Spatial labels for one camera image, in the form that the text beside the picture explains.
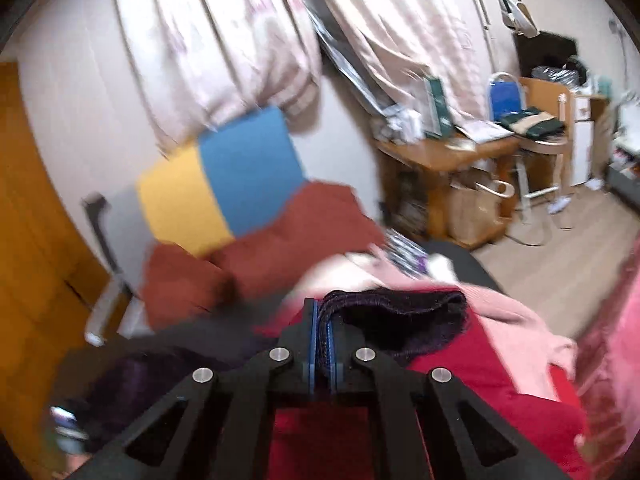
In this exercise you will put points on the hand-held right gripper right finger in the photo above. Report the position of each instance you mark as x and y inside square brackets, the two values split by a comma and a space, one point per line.
[337, 360]

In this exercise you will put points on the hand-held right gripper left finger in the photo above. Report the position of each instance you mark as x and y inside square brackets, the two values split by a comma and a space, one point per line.
[312, 345]

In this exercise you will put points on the purple velvet garment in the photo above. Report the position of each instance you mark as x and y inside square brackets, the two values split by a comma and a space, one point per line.
[400, 325]

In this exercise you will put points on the rust quilted jacket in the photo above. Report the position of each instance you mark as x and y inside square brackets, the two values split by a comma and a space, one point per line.
[310, 230]

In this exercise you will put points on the crimson garment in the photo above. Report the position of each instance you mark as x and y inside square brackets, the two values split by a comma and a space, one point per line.
[475, 385]

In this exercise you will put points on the pale knit sweater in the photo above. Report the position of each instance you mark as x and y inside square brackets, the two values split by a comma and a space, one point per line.
[500, 305]

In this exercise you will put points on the grey yellow blue office chair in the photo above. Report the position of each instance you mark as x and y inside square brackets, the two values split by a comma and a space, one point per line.
[240, 170]

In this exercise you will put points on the beige tote bag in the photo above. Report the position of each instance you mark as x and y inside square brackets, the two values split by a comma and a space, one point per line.
[475, 210]

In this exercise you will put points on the white carton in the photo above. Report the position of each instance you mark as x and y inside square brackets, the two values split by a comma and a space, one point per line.
[402, 122]

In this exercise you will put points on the green white box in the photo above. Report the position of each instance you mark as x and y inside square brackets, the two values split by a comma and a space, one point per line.
[437, 105]

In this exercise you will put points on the papers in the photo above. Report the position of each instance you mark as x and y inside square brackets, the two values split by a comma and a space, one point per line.
[482, 131]

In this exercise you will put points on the pink fuzzy blanket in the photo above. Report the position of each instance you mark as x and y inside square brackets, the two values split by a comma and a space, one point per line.
[615, 335]

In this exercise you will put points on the dark green folded cloth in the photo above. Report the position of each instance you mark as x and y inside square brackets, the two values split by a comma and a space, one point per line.
[530, 122]

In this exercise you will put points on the wooden wardrobe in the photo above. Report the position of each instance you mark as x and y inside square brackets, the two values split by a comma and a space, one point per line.
[30, 210]

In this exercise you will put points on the blue backed metal chair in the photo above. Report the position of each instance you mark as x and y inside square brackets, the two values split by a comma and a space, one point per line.
[505, 95]

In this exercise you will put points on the white small cabinet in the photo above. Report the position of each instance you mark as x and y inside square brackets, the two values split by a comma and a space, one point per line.
[582, 145]

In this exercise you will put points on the wooden side desk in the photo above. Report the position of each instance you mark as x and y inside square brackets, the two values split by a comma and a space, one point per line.
[545, 95]

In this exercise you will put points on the black monitor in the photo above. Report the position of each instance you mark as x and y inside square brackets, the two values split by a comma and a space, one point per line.
[545, 55]

